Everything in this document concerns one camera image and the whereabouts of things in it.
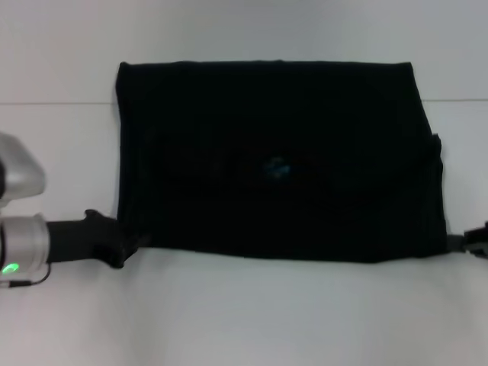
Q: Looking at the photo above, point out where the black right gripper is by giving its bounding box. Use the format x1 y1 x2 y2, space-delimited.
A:
445 220 488 261

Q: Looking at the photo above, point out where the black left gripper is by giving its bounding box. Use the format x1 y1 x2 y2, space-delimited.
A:
45 208 153 271

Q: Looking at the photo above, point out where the black shirt with FREE print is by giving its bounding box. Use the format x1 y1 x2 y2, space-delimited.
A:
114 59 450 265

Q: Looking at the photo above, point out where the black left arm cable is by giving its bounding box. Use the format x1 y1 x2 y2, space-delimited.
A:
0 262 53 290

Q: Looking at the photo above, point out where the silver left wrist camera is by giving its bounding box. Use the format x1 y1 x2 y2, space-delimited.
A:
0 131 47 210

